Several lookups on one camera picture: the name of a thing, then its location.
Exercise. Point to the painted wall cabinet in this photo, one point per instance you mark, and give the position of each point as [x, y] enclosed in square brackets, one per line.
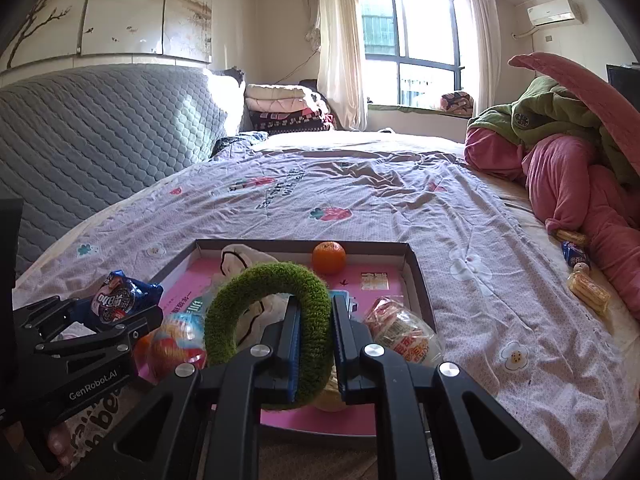
[125, 10]

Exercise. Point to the white pillow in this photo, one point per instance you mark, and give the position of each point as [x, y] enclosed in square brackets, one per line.
[227, 105]

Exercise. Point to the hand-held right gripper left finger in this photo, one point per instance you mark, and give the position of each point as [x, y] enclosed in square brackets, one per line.
[294, 360]

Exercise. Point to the large yellow snack pack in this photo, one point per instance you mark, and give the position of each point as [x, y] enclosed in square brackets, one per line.
[590, 292]

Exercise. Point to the strawberry printed bedsheet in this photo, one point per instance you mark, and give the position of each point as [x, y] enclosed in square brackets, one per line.
[375, 185]

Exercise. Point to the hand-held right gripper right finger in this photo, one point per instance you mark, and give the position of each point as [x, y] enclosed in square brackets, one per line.
[337, 350]

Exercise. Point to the white air conditioner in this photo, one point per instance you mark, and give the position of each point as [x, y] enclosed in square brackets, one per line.
[555, 11]

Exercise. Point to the pink quilt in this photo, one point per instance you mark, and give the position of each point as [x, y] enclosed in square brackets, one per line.
[565, 175]

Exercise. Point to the black television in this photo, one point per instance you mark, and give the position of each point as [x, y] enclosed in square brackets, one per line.
[622, 77]

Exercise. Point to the blue-topped toy egg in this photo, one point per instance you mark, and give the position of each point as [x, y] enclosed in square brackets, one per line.
[175, 342]

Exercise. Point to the small yellow snack pack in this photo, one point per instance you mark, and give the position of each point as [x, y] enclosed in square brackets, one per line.
[570, 236]

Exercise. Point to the grey quilted headboard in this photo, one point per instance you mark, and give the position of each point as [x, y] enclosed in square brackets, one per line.
[100, 135]

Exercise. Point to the dark patterned folded blanket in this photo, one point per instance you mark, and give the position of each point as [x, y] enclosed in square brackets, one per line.
[290, 122]

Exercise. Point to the dark floral cloth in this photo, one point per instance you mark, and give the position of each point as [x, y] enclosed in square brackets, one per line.
[240, 141]

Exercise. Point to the cream folded blanket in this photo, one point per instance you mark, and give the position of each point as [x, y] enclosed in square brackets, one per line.
[275, 92]

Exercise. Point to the blue candy wrapper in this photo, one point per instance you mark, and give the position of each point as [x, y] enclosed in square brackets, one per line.
[575, 255]

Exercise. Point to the dark-framed window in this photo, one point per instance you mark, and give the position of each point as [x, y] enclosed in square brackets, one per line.
[430, 25]

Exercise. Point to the patterned blanket on windowsill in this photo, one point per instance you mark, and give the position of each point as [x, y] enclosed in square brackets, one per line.
[457, 101]

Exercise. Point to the grey shallow cardboard box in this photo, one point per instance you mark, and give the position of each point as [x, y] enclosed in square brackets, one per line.
[380, 250]

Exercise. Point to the person's left hand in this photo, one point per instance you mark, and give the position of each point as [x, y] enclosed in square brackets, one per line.
[60, 442]

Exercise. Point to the green garment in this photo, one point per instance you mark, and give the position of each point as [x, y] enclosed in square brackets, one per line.
[545, 110]

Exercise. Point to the walnut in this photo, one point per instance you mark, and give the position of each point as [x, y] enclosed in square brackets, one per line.
[332, 400]

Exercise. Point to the pink folded blanket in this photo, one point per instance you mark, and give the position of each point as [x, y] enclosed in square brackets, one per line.
[280, 106]

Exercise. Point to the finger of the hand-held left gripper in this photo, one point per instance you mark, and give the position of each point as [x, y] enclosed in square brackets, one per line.
[125, 335]
[50, 315]

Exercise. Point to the cream curtain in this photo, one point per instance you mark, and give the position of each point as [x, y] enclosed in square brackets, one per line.
[342, 50]
[485, 50]

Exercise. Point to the orange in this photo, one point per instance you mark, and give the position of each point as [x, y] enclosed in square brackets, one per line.
[328, 258]
[142, 352]

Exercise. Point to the blue cookie packet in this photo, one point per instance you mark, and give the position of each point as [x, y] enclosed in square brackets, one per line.
[120, 300]

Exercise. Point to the pink flat cushion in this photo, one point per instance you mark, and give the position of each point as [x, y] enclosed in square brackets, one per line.
[575, 80]

